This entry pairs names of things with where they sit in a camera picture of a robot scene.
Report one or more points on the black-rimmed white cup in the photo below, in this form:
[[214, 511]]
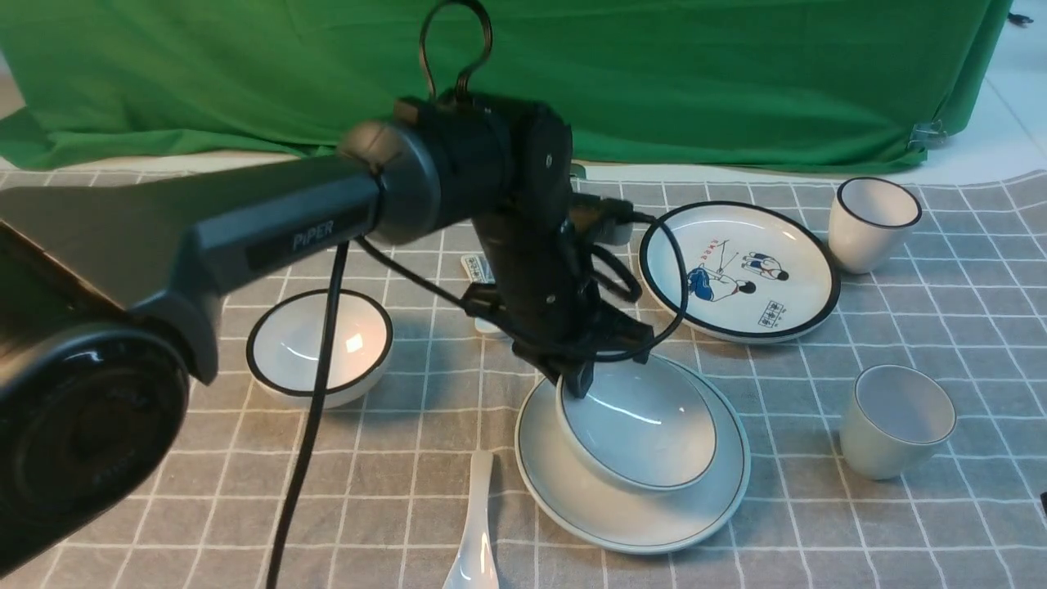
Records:
[[869, 219]]

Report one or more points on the plain white spoon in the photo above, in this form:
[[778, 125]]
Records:
[[474, 564]]

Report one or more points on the plain white shallow bowl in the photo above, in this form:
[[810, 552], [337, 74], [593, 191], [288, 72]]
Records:
[[650, 426]]

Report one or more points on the plain white large plate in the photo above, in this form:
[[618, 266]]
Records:
[[622, 518]]

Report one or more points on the metal backdrop clip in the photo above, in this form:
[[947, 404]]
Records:
[[927, 136]]

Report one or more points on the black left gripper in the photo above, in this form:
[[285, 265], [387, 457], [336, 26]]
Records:
[[547, 295]]

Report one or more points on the plain white cup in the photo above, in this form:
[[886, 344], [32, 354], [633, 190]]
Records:
[[897, 418]]

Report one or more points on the black-rimmed white bowl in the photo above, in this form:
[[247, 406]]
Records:
[[283, 348]]

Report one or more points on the grey checked tablecloth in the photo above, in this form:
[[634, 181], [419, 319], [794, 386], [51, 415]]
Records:
[[963, 302]]

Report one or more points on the small patterned white spoon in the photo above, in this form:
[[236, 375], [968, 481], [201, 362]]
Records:
[[478, 270]]

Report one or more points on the illustrated black-rimmed plate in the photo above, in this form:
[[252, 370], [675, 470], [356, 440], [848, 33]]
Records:
[[750, 275]]

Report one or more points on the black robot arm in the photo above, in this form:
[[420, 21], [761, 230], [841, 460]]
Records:
[[111, 296]]

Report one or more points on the green backdrop cloth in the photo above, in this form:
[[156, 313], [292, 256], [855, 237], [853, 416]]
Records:
[[804, 86]]

